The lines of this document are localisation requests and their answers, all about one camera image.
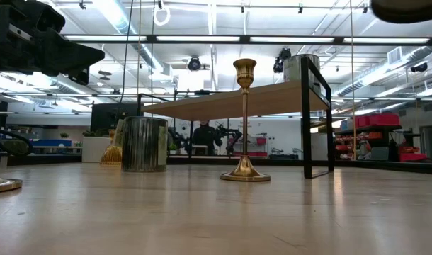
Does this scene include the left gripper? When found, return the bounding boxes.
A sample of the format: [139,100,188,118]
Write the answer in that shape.
[0,0,106,86]

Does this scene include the silver tin candle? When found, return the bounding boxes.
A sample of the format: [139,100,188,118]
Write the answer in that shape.
[120,116,169,174]
[282,53,322,86]

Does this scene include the black monitor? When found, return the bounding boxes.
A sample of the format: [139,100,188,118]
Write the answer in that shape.
[90,103,139,134]

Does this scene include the blue table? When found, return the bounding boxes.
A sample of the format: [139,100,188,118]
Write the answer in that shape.
[30,138,74,148]

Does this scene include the white plant pot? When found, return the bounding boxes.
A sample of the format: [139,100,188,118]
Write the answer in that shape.
[81,129,111,164]

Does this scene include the amber ribbed glass vase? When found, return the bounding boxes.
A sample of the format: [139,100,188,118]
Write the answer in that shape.
[99,128,123,166]

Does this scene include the person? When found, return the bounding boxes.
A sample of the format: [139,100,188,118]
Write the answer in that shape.
[192,119,217,157]

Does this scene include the wooden shelf riser black legs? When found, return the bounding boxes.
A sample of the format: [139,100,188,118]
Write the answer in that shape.
[141,56,336,179]

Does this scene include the red crate stack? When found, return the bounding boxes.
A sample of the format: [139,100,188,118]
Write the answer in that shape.
[231,136,268,158]

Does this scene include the black rig spotlight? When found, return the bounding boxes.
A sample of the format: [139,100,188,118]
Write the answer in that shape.
[272,47,292,74]

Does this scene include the red storage bin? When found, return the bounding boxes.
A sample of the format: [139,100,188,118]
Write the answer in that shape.
[355,113,401,129]

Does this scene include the black storage rack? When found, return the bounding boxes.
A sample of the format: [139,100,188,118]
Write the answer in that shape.
[334,113,403,163]

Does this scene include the red floor box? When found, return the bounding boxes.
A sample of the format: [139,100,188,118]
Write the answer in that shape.
[399,144,428,163]

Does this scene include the black hanging cable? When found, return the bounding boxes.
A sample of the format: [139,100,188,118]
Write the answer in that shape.
[118,0,135,106]

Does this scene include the silver ventilation duct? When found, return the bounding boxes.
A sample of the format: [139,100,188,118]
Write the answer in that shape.
[95,0,166,72]
[338,45,432,97]

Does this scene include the black aluminium rig frame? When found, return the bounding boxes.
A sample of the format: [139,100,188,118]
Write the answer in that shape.
[0,34,432,175]

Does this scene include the white cable loop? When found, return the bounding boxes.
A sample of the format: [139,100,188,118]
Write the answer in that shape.
[153,6,171,27]

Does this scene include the black overhead camera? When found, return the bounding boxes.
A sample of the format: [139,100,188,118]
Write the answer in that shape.
[186,55,203,72]

